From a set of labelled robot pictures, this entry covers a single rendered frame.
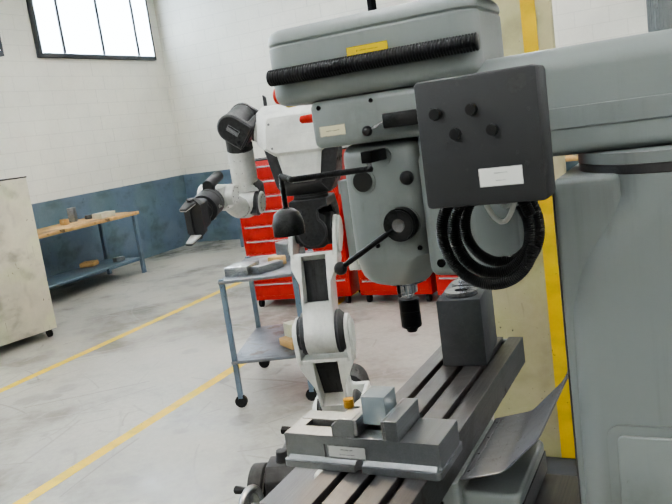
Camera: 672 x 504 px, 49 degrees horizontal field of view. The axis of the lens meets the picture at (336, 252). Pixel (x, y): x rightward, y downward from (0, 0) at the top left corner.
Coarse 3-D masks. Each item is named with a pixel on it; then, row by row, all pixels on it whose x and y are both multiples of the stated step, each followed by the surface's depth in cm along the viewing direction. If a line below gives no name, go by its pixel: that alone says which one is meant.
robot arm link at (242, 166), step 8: (248, 152) 252; (232, 160) 253; (240, 160) 252; (248, 160) 253; (232, 168) 255; (240, 168) 254; (248, 168) 254; (232, 176) 257; (240, 176) 255; (248, 176) 255; (256, 176) 259; (240, 184) 257; (248, 184) 257; (256, 184) 258; (264, 192) 263; (264, 200) 261; (264, 208) 261
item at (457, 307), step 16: (448, 288) 214; (464, 288) 206; (480, 288) 208; (448, 304) 200; (464, 304) 199; (480, 304) 198; (448, 320) 201; (464, 320) 200; (480, 320) 198; (448, 336) 202; (464, 336) 201; (480, 336) 199; (496, 336) 220; (448, 352) 203; (464, 352) 202; (480, 352) 200
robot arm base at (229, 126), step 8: (240, 104) 255; (248, 104) 256; (256, 112) 255; (224, 120) 245; (232, 120) 244; (240, 120) 244; (224, 128) 246; (232, 128) 246; (240, 128) 245; (248, 128) 244; (224, 136) 247; (232, 136) 247; (240, 136) 246; (248, 136) 246; (232, 144) 248; (240, 144) 248
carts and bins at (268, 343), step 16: (256, 256) 536; (272, 256) 489; (288, 256) 495; (240, 272) 467; (256, 272) 466; (272, 272) 465; (288, 272) 458; (224, 288) 460; (224, 304) 462; (256, 304) 539; (256, 320) 542; (256, 336) 519; (272, 336) 513; (288, 336) 487; (240, 352) 486; (256, 352) 481; (272, 352) 476; (288, 352) 471; (240, 384) 471; (240, 400) 473
